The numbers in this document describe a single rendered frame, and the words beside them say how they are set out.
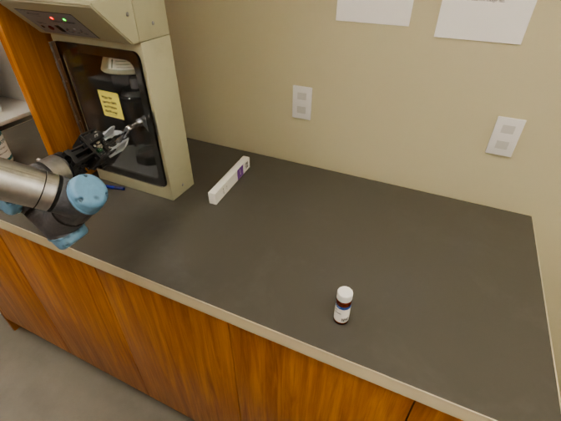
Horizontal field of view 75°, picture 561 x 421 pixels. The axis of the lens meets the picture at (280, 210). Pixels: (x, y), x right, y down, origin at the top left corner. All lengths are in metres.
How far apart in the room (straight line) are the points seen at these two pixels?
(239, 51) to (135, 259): 0.78
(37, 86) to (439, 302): 1.23
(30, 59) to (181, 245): 0.67
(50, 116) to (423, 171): 1.19
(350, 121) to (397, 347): 0.75
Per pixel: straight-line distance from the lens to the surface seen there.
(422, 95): 1.21
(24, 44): 1.29
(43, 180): 0.80
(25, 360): 2.23
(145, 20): 1.05
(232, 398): 1.30
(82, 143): 1.02
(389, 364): 0.81
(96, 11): 0.95
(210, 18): 1.42
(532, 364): 0.93
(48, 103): 1.33
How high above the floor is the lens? 1.61
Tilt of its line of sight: 37 degrees down
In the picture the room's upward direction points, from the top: straight up
